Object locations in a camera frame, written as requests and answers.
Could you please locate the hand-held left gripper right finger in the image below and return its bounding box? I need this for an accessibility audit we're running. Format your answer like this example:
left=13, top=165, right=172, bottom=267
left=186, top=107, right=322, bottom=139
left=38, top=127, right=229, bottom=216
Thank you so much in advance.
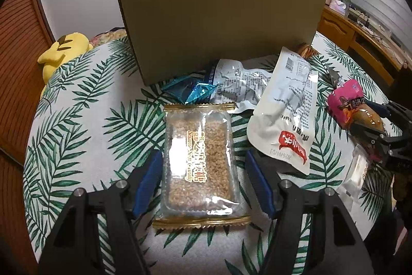
left=246, top=150, right=375, bottom=275

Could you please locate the clear packet with gold print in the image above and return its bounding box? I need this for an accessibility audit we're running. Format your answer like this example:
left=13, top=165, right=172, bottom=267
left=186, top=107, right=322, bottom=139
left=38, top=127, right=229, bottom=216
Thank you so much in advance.
left=338, top=146, right=371, bottom=209

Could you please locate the clear sesame snack packet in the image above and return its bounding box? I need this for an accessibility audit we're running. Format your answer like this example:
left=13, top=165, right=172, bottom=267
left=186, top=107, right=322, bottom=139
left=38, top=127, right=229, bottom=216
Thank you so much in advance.
left=152, top=103, right=252, bottom=229

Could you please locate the leaf-print cloth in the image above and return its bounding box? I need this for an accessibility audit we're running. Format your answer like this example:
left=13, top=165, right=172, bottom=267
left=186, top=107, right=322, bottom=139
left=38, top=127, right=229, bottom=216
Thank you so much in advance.
left=22, top=32, right=395, bottom=275

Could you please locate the yellow plush toy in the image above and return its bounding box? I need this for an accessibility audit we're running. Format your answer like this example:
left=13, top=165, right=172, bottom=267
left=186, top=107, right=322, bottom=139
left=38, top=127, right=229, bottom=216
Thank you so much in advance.
left=38, top=32, right=90, bottom=96

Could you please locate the pink snack packet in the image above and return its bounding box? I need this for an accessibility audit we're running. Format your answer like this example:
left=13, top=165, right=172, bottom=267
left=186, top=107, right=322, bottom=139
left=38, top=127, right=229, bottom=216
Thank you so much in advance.
left=328, top=79, right=387, bottom=134

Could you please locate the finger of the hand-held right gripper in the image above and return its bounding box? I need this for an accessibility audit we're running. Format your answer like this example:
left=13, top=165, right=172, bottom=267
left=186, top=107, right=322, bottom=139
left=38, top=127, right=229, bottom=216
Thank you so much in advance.
left=368, top=101, right=412, bottom=126
left=352, top=125, right=412, bottom=164

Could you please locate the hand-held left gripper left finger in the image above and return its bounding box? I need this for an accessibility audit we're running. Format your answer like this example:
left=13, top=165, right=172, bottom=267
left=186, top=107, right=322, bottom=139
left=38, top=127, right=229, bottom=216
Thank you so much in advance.
left=38, top=149, right=165, bottom=275

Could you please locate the cardboard box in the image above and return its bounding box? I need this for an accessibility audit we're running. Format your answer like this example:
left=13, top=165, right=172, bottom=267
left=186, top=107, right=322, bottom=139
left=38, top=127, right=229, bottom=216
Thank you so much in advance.
left=115, top=0, right=327, bottom=87

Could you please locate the brown snack wrapper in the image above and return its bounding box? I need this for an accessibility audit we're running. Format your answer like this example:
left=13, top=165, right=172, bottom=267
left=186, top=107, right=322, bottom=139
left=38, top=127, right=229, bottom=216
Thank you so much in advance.
left=298, top=43, right=319, bottom=59

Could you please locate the small silver wrapper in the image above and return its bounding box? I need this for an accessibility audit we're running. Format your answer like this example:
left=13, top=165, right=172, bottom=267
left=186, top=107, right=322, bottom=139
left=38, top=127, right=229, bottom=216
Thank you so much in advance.
left=327, top=67, right=346, bottom=89

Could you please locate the floral bedsheet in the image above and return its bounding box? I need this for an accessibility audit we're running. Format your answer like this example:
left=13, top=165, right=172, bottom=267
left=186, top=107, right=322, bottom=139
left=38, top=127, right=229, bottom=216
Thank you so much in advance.
left=89, top=28, right=128, bottom=47

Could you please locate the tissue pack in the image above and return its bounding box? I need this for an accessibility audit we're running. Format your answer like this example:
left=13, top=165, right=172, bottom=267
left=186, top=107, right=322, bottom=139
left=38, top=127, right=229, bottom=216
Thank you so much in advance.
left=331, top=0, right=348, bottom=15

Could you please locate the light blue snack wrapper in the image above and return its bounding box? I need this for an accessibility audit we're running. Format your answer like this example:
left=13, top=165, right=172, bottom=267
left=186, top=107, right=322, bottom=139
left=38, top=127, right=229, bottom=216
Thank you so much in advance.
left=185, top=83, right=218, bottom=105

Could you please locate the dark teal snack wrapper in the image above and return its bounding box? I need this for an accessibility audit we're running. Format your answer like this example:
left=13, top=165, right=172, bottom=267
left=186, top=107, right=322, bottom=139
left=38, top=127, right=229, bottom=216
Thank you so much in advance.
left=161, top=74, right=205, bottom=101

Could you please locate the wooden dresser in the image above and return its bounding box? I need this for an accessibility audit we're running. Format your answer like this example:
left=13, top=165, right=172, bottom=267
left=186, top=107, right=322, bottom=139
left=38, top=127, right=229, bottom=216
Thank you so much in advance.
left=317, top=5, right=412, bottom=87

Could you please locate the white pouch with red label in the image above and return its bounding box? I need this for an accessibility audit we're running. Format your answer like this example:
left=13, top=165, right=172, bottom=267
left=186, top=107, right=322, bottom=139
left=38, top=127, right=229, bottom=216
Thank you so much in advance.
left=248, top=46, right=319, bottom=175

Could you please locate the silver printed snack packet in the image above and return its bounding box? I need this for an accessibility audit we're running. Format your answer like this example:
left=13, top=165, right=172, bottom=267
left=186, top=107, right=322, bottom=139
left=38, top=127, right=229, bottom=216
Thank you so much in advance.
left=211, top=59, right=277, bottom=114

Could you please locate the wooden louvered wardrobe door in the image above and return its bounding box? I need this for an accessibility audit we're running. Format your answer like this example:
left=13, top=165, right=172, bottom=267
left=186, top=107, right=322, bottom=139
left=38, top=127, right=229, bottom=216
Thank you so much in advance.
left=0, top=0, right=57, bottom=275

